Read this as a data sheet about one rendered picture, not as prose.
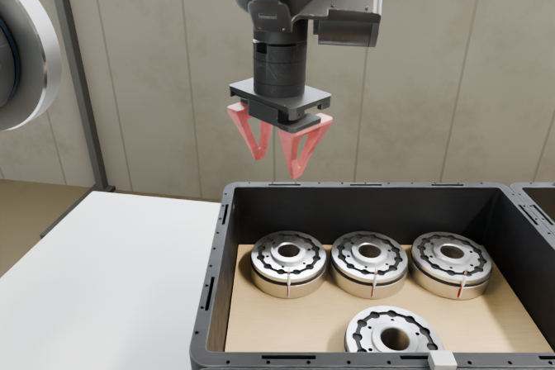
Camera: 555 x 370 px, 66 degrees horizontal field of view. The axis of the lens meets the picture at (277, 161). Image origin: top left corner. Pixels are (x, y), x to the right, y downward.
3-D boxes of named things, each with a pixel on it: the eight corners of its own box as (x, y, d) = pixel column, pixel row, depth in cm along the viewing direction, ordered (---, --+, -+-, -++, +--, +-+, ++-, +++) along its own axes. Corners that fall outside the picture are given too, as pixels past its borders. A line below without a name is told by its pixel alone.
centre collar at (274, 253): (269, 265, 56) (269, 262, 56) (271, 242, 60) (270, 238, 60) (307, 266, 56) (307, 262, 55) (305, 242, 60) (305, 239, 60)
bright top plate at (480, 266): (419, 282, 54) (420, 277, 54) (405, 233, 63) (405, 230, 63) (503, 286, 53) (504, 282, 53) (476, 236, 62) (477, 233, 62)
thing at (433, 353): (432, 375, 34) (434, 364, 34) (426, 359, 35) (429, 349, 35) (454, 375, 34) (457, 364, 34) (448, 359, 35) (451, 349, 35)
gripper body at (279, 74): (268, 87, 54) (268, 27, 50) (332, 110, 47) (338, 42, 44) (227, 100, 50) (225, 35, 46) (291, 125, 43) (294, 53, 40)
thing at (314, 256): (248, 282, 54) (248, 278, 54) (253, 233, 63) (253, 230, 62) (329, 283, 54) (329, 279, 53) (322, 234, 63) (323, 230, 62)
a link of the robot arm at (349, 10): (256, -97, 36) (244, -3, 34) (396, -94, 35) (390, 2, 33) (272, -12, 48) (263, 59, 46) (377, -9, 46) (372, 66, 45)
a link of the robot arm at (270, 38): (258, -26, 45) (247, -21, 40) (324, -23, 44) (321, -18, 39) (258, 41, 48) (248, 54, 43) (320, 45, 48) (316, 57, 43)
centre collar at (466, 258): (436, 266, 56) (437, 262, 55) (428, 242, 60) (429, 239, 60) (476, 268, 55) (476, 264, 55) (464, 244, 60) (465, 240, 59)
